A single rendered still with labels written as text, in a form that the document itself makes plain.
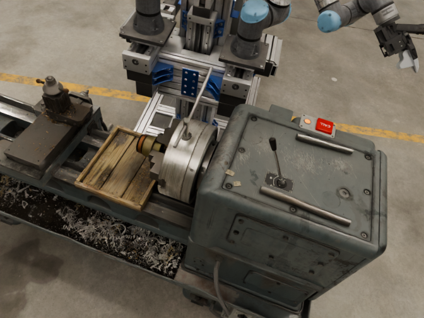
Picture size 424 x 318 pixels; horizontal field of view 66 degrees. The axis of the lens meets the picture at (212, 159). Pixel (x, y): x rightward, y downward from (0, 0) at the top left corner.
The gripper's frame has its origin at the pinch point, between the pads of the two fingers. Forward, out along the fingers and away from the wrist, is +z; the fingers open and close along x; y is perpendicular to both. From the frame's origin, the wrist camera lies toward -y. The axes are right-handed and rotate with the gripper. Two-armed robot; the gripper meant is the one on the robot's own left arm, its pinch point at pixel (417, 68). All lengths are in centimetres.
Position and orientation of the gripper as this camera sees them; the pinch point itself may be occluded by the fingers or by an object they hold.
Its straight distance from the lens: 142.7
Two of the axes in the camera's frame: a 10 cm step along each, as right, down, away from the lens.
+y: -8.6, 4.2, 2.9
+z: 4.6, 8.8, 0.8
